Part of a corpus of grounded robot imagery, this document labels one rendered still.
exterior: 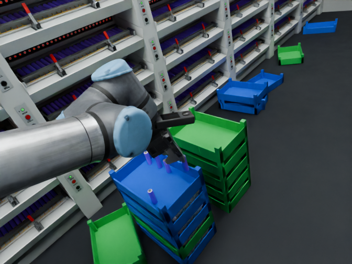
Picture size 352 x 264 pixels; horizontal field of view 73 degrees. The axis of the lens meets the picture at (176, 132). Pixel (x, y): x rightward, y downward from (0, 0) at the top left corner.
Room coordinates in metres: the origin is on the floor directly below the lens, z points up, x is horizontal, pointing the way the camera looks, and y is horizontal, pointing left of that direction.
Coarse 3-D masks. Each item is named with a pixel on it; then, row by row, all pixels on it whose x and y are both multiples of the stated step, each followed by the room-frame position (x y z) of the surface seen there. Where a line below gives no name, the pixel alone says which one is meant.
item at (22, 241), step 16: (48, 192) 0.92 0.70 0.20; (64, 192) 0.92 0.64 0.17; (32, 208) 0.84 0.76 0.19; (48, 208) 0.84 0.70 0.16; (64, 208) 0.84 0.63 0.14; (16, 224) 0.79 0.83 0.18; (32, 224) 0.78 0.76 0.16; (48, 224) 0.77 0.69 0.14; (0, 240) 0.71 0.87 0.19; (16, 240) 0.72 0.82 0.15; (32, 240) 0.71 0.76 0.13; (0, 256) 0.66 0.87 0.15; (16, 256) 0.67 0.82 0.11
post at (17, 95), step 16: (0, 64) 0.90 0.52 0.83; (16, 80) 0.91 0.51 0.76; (0, 96) 0.86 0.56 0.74; (16, 96) 0.89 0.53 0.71; (16, 112) 0.87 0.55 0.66; (32, 112) 0.90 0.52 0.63; (80, 176) 0.91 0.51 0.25; (80, 192) 0.88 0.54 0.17; (80, 208) 0.86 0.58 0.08; (96, 208) 0.89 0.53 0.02
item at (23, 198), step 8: (40, 184) 0.83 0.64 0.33; (48, 184) 0.83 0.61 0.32; (56, 184) 0.85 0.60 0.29; (16, 192) 0.80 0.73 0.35; (24, 192) 0.80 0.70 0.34; (32, 192) 0.80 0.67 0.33; (40, 192) 0.80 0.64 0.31; (0, 200) 0.78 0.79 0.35; (8, 200) 0.76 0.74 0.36; (16, 200) 0.77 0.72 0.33; (24, 200) 0.77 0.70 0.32; (32, 200) 0.78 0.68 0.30; (0, 208) 0.74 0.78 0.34; (8, 208) 0.74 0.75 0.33; (16, 208) 0.74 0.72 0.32; (24, 208) 0.76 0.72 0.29; (0, 216) 0.71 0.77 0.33; (8, 216) 0.72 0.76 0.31; (0, 224) 0.70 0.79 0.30
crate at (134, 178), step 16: (144, 160) 0.79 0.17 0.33; (160, 160) 0.77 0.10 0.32; (112, 176) 0.68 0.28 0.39; (128, 176) 0.73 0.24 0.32; (144, 176) 0.70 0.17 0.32; (160, 176) 0.68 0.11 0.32; (176, 176) 0.65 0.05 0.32; (192, 176) 0.63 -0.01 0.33; (128, 192) 0.62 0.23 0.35; (144, 192) 0.62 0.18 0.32; (160, 192) 0.60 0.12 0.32; (176, 192) 0.58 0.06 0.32; (192, 192) 0.54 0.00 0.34; (160, 208) 0.47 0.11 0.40; (176, 208) 0.49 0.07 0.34
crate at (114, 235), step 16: (128, 208) 0.80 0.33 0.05; (96, 224) 0.78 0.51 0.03; (112, 224) 0.77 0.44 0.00; (128, 224) 0.75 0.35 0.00; (96, 240) 0.71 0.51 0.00; (112, 240) 0.68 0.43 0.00; (128, 240) 0.66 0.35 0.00; (96, 256) 0.62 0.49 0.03; (112, 256) 0.61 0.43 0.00; (128, 256) 0.59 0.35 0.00; (144, 256) 0.55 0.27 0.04
